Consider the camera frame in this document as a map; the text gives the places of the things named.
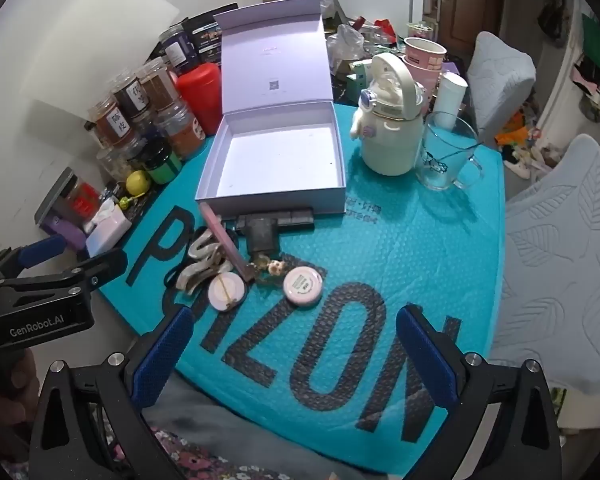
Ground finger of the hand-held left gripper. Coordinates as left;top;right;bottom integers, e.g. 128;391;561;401
0;235;67;286
0;249;129;296

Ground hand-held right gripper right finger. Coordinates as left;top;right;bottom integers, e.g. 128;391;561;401
395;304;566;480

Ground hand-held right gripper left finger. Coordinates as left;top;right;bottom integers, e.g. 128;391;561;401
27;305;196;480

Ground beige marbled hair claw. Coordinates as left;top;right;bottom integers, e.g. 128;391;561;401
175;227;241;296

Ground pink rectangular stick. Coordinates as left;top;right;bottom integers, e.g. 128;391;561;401
200;202;256;281

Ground gold hair accessory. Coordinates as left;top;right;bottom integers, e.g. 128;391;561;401
252;255;288;286

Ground pink compact with label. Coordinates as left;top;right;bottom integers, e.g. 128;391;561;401
282;266;325;308

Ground black ribbed cylinder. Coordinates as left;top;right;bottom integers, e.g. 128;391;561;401
235;206;315;233

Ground lilac gift box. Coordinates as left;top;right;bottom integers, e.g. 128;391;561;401
195;0;348;217

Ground person's left hand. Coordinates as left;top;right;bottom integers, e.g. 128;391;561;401
0;352;42;461

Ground purple pouch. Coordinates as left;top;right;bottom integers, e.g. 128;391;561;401
50;217;88;251

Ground white tissue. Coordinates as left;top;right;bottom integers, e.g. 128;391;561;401
90;199;126;231

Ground red label jar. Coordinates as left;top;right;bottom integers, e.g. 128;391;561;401
35;167;103;233

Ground grey cloth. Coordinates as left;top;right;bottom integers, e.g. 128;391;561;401
145;380;341;466

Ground lemon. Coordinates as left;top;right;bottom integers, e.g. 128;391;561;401
125;170;153;198

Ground jar of pale contents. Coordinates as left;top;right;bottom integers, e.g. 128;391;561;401
96;145;136;183

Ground floral cloth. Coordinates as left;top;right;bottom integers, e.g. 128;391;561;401
95;410;331;480

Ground teal bubble mailer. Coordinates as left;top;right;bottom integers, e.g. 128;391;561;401
102;102;506;476

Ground green banded jar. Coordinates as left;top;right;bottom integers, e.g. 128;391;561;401
140;137;183;186

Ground jar of orange-brown peel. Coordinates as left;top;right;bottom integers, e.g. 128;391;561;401
89;97;131;148

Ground jar of red-orange powder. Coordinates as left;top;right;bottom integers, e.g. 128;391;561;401
157;100;206;161

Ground chair with grey quilted cover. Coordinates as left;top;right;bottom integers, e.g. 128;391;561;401
490;135;600;431
465;31;538;146

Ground jar of dark contents with label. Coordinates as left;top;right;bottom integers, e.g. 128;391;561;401
111;71;151;121

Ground glass mug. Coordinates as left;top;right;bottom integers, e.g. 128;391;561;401
415;111;486;192

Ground jar of brown contents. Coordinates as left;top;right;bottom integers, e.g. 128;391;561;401
137;57;181;108

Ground red canister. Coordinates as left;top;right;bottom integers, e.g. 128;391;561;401
176;63;223;136

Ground cream water bottle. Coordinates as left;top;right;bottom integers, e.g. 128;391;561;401
349;52;426;177

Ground dark purple jar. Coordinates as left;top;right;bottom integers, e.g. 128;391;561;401
157;25;201;68

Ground black printed package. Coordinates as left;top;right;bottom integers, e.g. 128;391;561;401
184;12;222;37
192;35;224;66

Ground white cylinder container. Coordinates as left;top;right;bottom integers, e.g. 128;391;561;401
432;71;468;131

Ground pink paper cup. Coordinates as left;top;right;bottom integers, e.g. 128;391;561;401
404;37;448;70
405;60;443;103

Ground green white medicine box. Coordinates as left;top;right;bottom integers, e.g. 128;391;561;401
350;57;376;106

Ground clear plastic bag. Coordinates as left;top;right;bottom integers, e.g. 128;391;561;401
325;22;366;73

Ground clear cup with pink print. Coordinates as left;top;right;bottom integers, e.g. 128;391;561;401
407;20;438;41

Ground red plastic wrapper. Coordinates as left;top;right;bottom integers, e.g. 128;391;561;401
375;17;398;43

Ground green bag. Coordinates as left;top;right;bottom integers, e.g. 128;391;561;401
580;12;600;86

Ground brown door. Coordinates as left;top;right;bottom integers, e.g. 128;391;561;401
430;0;506;56

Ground dark hanging handbag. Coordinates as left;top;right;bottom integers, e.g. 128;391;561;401
537;0;571;48

